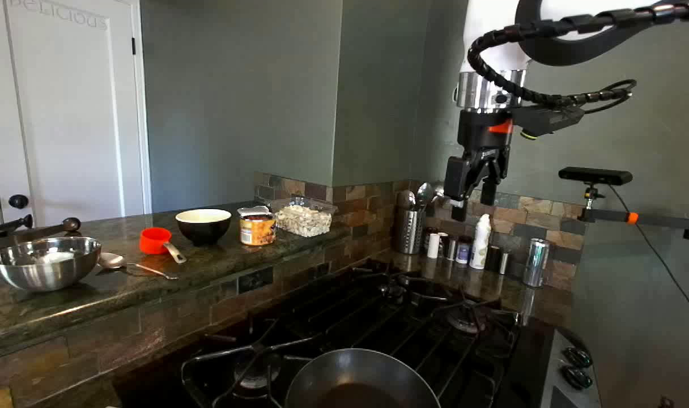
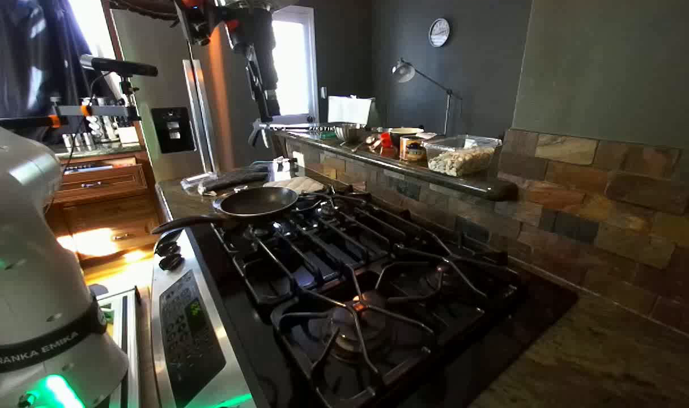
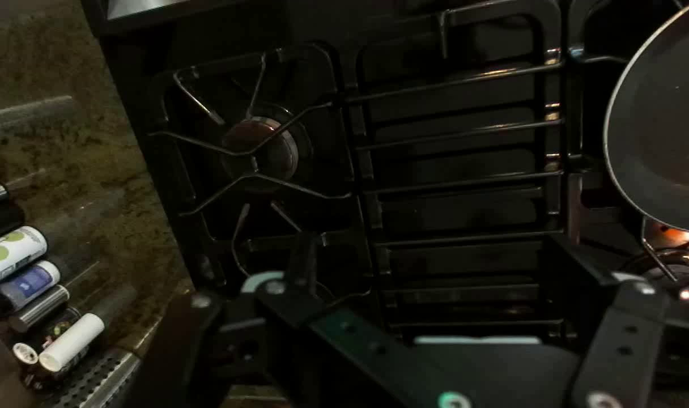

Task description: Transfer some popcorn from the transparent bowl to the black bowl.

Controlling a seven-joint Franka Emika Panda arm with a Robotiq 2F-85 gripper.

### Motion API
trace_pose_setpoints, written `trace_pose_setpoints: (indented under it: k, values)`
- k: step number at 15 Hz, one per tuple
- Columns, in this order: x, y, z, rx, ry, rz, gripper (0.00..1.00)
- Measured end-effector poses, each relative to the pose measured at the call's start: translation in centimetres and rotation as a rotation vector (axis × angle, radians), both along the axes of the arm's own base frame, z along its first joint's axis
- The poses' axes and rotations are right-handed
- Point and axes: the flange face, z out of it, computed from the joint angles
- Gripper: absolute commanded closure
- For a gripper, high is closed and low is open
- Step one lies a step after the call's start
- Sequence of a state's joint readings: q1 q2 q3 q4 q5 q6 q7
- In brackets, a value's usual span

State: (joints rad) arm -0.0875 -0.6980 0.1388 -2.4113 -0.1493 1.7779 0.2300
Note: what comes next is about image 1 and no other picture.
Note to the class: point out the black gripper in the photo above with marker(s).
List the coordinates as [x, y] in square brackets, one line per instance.
[484, 137]

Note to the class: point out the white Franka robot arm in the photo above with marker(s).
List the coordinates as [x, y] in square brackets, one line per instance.
[489, 30]

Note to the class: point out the transparent bowl of popcorn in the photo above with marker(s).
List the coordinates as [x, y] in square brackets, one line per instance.
[304, 219]

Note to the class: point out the black bowl white inside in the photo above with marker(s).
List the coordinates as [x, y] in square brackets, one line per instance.
[203, 227]

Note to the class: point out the stainless steel mixing bowl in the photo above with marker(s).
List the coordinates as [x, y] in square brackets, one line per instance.
[46, 263]

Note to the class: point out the white plastic bottle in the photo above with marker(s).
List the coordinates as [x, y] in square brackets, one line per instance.
[482, 241]

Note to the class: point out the small blue labelled jar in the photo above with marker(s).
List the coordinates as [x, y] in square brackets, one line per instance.
[463, 252]

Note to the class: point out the small dark jar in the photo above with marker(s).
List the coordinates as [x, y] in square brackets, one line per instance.
[451, 251]
[498, 259]

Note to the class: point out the small white shaker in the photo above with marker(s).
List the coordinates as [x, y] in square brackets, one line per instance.
[434, 245]

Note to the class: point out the steel thermos bottle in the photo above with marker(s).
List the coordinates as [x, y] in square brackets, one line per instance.
[409, 224]

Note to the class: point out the silver drink can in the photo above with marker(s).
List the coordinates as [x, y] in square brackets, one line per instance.
[535, 263]

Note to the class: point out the black gas stove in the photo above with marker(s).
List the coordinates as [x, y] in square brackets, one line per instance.
[405, 331]

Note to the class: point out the black stove knob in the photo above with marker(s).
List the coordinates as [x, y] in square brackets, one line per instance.
[576, 377]
[576, 357]

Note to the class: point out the dark frying pan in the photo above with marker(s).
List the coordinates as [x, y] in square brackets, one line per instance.
[360, 382]

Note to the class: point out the thin metal utensil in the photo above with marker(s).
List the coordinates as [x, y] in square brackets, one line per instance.
[156, 270]

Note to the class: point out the metal spoon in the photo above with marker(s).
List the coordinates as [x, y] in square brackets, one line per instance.
[113, 261]

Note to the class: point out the white door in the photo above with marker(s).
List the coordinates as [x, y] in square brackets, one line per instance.
[65, 105]

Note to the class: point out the black door knob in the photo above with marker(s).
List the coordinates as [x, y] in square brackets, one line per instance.
[20, 201]

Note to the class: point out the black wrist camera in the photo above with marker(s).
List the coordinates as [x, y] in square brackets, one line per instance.
[550, 119]

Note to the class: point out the black stereo camera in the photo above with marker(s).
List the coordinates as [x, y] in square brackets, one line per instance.
[595, 176]

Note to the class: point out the camera mount arm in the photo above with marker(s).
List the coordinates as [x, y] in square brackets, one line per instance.
[647, 219]

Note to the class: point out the dark wall outlet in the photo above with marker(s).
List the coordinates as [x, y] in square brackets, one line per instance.
[255, 279]

